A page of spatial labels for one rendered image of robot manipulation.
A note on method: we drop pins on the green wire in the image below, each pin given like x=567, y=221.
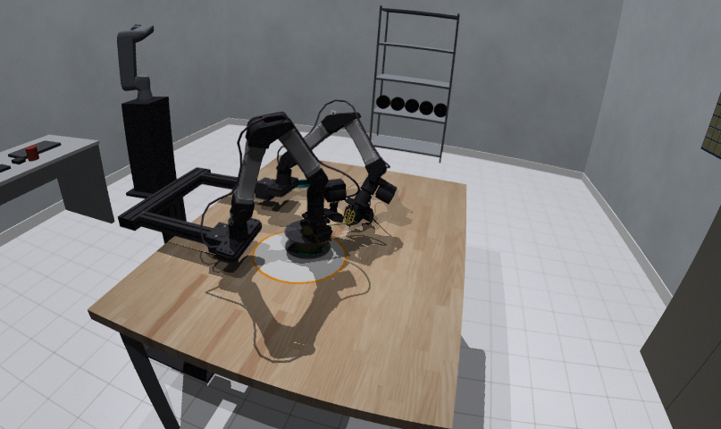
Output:
x=304, y=250

